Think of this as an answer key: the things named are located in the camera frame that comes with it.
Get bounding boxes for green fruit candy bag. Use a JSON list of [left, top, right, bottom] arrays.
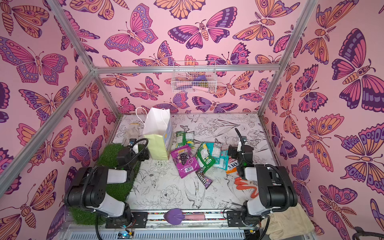
[[196, 142, 216, 174]]

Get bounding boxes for purple grape gummy bag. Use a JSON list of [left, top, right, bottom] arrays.
[[171, 145, 201, 179]]

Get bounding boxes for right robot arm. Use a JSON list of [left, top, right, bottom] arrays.
[[229, 129, 298, 227]]

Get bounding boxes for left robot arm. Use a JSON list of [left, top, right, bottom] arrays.
[[64, 138, 150, 228]]

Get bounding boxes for orange Fox's fruits bag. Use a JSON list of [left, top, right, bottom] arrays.
[[226, 158, 239, 175]]

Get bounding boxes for small teal mint bag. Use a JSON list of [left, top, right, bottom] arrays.
[[216, 150, 229, 171]]

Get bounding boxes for teal mint candy bag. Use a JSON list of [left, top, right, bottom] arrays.
[[206, 142, 224, 169]]

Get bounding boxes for white paper bag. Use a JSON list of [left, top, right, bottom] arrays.
[[136, 107, 173, 161]]

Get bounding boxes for green rainbow snack bag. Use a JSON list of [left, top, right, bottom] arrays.
[[176, 131, 195, 149]]

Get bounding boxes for green artificial grass mat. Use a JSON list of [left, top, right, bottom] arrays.
[[70, 144, 141, 225]]

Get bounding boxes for grey work glove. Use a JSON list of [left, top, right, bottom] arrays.
[[122, 124, 140, 147]]

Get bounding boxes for red coated garden glove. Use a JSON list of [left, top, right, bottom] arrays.
[[235, 177, 259, 199]]

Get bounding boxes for dark M&M's chocolate packet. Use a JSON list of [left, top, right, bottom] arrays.
[[196, 170, 213, 189]]

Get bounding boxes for beige leather glove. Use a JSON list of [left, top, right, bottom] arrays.
[[261, 204, 315, 240]]

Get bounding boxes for purple tool in basket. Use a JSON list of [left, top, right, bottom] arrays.
[[193, 75, 207, 82]]

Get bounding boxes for purple trowel pink handle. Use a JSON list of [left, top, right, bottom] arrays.
[[164, 209, 206, 225]]

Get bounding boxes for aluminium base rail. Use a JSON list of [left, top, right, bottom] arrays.
[[59, 209, 263, 240]]

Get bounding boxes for white wire basket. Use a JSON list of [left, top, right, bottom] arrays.
[[170, 60, 218, 94]]

